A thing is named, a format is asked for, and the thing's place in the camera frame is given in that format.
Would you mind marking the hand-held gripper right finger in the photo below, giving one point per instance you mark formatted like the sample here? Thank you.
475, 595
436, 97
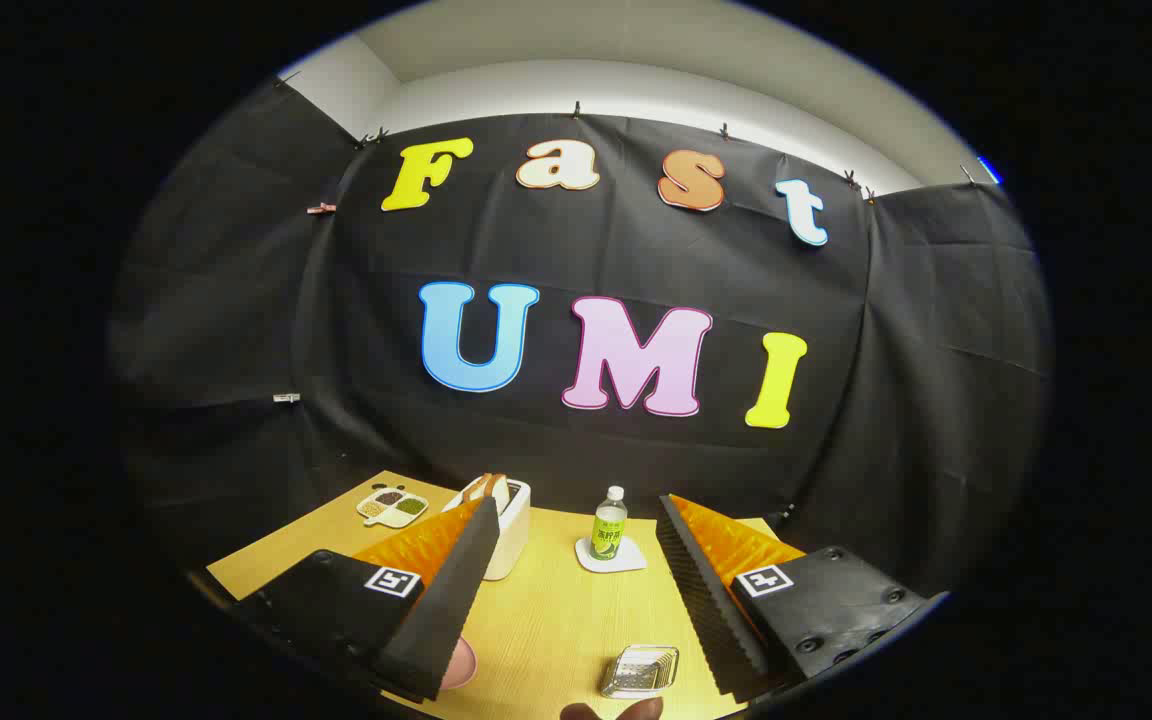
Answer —
701, 610

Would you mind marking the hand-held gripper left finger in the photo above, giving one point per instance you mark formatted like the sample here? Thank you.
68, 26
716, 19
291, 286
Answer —
446, 620

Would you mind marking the pink round plate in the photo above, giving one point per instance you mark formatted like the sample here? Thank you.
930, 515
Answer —
461, 665

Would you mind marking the white square coaster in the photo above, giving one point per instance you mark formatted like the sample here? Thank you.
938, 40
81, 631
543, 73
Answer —
631, 560

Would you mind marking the square metal drain tray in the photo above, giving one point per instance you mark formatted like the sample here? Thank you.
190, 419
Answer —
639, 672

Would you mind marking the white toaster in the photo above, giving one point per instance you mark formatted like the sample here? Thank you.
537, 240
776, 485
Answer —
508, 540

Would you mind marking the green label drink bottle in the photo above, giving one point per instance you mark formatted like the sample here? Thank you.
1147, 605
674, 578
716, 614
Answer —
608, 530

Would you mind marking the white divided snack dish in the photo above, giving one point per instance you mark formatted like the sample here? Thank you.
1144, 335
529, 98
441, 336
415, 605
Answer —
393, 507

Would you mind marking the bread slice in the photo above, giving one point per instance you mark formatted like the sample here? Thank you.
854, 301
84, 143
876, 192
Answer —
496, 490

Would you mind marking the black backdrop cloth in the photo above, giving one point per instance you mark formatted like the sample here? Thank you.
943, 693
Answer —
586, 250

